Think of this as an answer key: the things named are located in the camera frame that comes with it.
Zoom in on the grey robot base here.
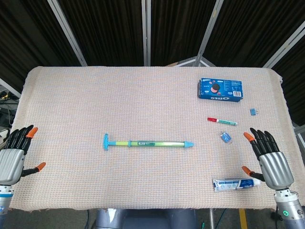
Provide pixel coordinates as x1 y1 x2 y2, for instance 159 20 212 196
94 208 199 229

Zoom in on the blue wrapped candy packet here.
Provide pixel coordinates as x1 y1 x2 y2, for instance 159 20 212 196
219 130 232 144

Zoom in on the woven beige table cloth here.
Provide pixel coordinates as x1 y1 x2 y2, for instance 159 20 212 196
9 65 294 212

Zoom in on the blue Oreo cookie box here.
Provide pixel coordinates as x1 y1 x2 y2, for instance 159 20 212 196
197 77 244 103

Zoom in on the red and green marker pen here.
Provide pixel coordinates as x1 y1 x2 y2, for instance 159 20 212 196
206 116 238 126

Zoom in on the blue green water squirter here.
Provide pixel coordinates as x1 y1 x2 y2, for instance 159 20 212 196
102 133 194 151

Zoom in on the white folding screen frame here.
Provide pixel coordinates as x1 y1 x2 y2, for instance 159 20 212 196
0 0 305 101

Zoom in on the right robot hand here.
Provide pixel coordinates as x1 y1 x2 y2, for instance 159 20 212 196
242 127 295 190

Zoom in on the white blue toothpaste tube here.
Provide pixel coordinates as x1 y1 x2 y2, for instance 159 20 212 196
212 177 265 193

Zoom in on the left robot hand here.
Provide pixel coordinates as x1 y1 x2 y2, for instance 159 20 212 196
0 125 47 186

